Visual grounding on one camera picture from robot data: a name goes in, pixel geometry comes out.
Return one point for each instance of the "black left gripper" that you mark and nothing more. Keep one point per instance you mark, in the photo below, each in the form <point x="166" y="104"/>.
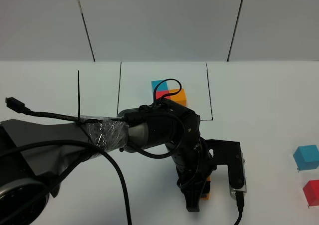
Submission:
<point x="193" y="169"/>

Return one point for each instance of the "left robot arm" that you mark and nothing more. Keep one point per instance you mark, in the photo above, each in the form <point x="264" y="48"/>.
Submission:
<point x="35" y="158"/>

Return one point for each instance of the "orange template cube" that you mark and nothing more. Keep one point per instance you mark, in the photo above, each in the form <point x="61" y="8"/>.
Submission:
<point x="180" y="98"/>

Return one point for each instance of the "red template cube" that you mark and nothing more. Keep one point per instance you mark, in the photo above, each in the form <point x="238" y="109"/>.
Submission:
<point x="160" y="94"/>

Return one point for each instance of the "blue template cube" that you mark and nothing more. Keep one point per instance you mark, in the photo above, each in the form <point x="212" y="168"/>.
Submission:
<point x="160" y="85"/>

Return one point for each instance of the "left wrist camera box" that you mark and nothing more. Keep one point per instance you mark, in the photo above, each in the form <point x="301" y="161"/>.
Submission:
<point x="229" y="153"/>

